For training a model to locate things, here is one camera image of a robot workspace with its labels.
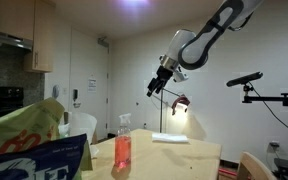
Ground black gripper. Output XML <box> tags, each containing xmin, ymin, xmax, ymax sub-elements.
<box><xmin>146</xmin><ymin>65</ymin><xmax>175</xmax><ymax>98</ymax></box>

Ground pink liquid spray bottle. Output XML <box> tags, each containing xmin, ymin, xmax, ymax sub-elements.
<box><xmin>114</xmin><ymin>113</ymin><xmax>133</xmax><ymax>168</ymax></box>

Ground white folded cloth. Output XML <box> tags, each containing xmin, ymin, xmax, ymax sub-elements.
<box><xmin>151</xmin><ymin>132</ymin><xmax>190</xmax><ymax>145</ymax></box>

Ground paper notice on door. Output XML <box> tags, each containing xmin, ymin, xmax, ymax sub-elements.
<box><xmin>87</xmin><ymin>77</ymin><xmax>98</xmax><ymax>93</ymax></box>

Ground metal door closer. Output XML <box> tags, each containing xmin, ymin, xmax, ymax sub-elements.
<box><xmin>97</xmin><ymin>36</ymin><xmax>110</xmax><ymax>48</ymax></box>

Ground white door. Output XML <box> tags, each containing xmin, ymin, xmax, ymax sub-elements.
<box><xmin>69</xmin><ymin>28</ymin><xmax>110</xmax><ymax>141</ymax></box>

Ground wooden dining chair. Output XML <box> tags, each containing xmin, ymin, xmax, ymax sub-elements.
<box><xmin>236</xmin><ymin>151</ymin><xmax>278</xmax><ymax>180</ymax></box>

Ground green orange snack bag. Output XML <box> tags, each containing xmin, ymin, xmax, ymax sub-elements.
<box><xmin>0</xmin><ymin>97</ymin><xmax>93</xmax><ymax>173</ymax></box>

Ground blue snack bag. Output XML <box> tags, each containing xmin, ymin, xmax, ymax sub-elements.
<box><xmin>0</xmin><ymin>133</ymin><xmax>88</xmax><ymax>180</ymax></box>

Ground black kitchen stove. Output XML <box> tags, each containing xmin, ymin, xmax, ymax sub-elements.
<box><xmin>0</xmin><ymin>85</ymin><xmax>25</xmax><ymax>124</ymax></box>

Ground metal range hood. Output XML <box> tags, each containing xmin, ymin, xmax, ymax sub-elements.
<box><xmin>0</xmin><ymin>28</ymin><xmax>34</xmax><ymax>52</ymax></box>

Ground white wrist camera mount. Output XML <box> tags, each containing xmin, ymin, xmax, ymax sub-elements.
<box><xmin>172</xmin><ymin>68</ymin><xmax>189</xmax><ymax>83</ymax></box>

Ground door handle with lock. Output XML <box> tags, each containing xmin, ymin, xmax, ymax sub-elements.
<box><xmin>72</xmin><ymin>88</ymin><xmax>82</xmax><ymax>109</ymax></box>

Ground black stereo camera bar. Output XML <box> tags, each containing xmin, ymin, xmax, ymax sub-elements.
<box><xmin>225</xmin><ymin>71</ymin><xmax>264</xmax><ymax>88</ymax></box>

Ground grey round wall device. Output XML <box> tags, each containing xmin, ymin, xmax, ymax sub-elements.
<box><xmin>51</xmin><ymin>84</ymin><xmax>61</xmax><ymax>100</ymax></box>

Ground orange red clamp handle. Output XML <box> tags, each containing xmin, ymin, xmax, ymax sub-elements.
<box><xmin>218</xmin><ymin>168</ymin><xmax>238</xmax><ymax>178</ymax></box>

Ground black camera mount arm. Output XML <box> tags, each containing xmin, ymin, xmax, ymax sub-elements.
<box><xmin>241</xmin><ymin>83</ymin><xmax>288</xmax><ymax>108</ymax></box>

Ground black camera cable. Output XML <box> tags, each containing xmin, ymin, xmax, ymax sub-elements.
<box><xmin>250</xmin><ymin>84</ymin><xmax>288</xmax><ymax>141</ymax></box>

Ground wooden wall cabinet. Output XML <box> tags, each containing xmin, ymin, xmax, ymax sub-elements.
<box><xmin>0</xmin><ymin>0</ymin><xmax>36</xmax><ymax>42</ymax></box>
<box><xmin>23</xmin><ymin>0</ymin><xmax>56</xmax><ymax>74</ymax></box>

